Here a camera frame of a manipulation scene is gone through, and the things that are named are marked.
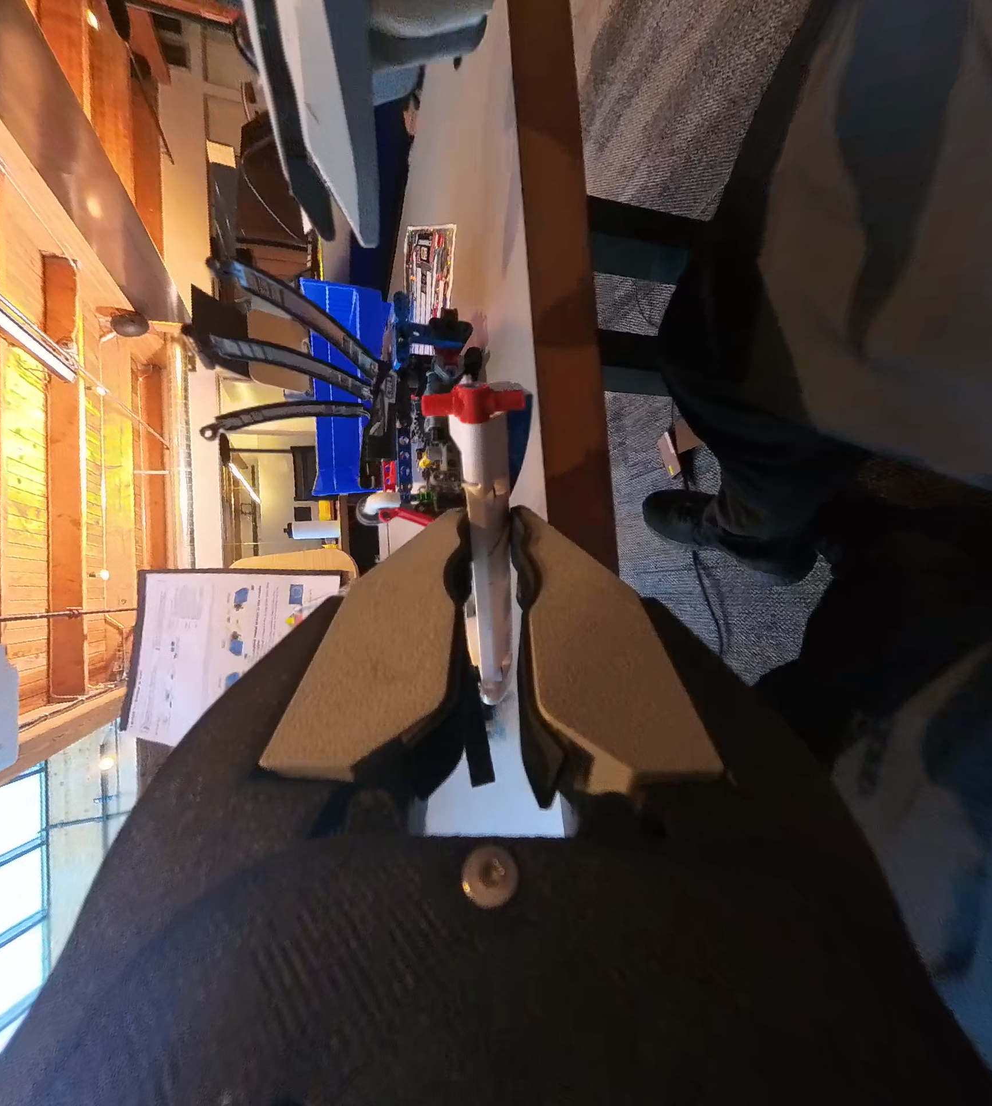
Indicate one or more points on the toy brick helicopter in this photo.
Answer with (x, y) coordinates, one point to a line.
(486, 466)

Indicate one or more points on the person's black shoe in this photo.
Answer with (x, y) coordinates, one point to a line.
(677, 518)

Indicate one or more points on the round ceiling lamp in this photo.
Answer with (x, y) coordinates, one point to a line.
(129, 324)

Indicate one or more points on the white bottle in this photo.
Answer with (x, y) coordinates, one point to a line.
(310, 529)

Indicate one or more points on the blue plastic bin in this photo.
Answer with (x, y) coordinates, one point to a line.
(336, 449)

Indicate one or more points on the white printed paper sheet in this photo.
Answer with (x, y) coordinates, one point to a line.
(193, 639)

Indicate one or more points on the dark blue board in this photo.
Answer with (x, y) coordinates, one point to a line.
(388, 190)

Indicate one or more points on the person's black trousers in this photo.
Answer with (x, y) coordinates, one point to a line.
(746, 389)

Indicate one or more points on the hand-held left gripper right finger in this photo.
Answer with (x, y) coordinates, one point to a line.
(617, 674)

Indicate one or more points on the white desk with wooden edge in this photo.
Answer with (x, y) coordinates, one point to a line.
(479, 173)

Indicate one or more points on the small brown box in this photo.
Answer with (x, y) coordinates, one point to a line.
(682, 449)

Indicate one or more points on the dark metal desk frame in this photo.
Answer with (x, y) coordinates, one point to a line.
(634, 259)

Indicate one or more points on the round wooden table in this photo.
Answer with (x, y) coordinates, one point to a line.
(289, 563)

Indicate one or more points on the printed instruction booklet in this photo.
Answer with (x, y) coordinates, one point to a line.
(429, 268)

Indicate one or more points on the person's patterned shirt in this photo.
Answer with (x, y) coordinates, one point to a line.
(937, 216)

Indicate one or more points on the long light bar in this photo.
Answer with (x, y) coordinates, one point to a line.
(3, 311)

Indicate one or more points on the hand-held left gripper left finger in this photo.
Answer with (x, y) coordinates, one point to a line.
(375, 657)

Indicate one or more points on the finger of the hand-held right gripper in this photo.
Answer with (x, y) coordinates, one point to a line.
(427, 34)
(332, 112)

